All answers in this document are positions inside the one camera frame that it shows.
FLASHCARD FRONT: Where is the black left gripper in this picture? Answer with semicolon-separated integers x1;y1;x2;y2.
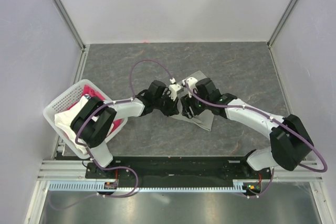
154;92;179;118

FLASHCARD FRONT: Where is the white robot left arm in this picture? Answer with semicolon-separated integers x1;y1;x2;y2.
70;80;183;178

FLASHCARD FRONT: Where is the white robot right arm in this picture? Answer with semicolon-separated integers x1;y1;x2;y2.
182;78;313;179

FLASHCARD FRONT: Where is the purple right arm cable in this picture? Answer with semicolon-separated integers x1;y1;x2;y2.
182;79;328;200

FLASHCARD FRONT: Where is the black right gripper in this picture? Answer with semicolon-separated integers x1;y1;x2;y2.
180;89;210;120

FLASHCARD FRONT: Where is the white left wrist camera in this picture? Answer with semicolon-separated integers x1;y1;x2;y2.
168;77;184;101

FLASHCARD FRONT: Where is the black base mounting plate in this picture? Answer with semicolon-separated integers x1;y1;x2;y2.
86;156;271;187

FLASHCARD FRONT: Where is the grey slotted cable duct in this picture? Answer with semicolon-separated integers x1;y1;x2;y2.
49;181;260;193

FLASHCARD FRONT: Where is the grey-green cloth napkin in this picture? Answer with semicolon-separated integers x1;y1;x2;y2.
170;70;214;132

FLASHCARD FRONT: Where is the aluminium frame rail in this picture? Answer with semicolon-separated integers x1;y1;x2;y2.
38;161;322;182

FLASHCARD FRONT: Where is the pink cloth in basket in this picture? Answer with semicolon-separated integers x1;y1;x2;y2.
68;85;122;136

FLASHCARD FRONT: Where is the white folded garment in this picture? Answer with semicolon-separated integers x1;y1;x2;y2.
54;94;91;154

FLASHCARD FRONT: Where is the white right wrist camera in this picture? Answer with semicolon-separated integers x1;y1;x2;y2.
183;77;198;91

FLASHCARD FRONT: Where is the white plastic laundry basket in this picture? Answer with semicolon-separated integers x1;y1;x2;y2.
43;79;112;159

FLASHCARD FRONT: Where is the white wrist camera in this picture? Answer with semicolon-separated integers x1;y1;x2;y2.
183;77;198;91
168;77;184;101

